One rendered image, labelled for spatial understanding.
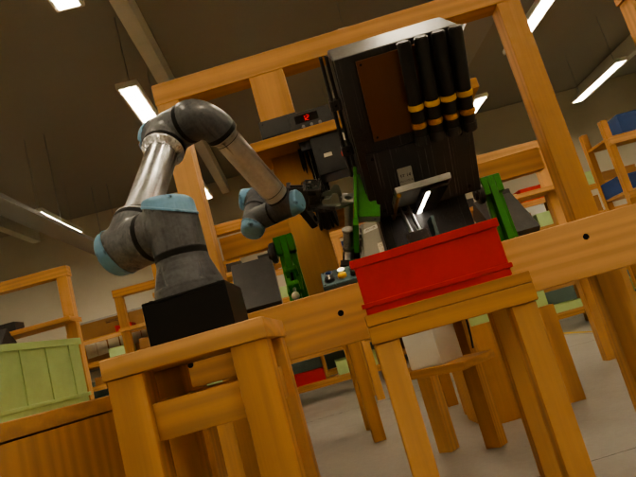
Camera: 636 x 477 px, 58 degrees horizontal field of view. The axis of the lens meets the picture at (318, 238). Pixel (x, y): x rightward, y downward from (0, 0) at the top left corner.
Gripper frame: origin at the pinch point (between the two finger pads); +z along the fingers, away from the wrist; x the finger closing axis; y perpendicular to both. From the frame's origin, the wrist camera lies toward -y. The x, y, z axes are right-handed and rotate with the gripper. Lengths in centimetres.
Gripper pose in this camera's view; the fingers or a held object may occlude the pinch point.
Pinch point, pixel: (346, 203)
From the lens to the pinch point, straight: 191.4
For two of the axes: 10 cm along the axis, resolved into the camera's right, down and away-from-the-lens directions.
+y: -0.6, -8.1, -5.9
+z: 10.0, -0.2, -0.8
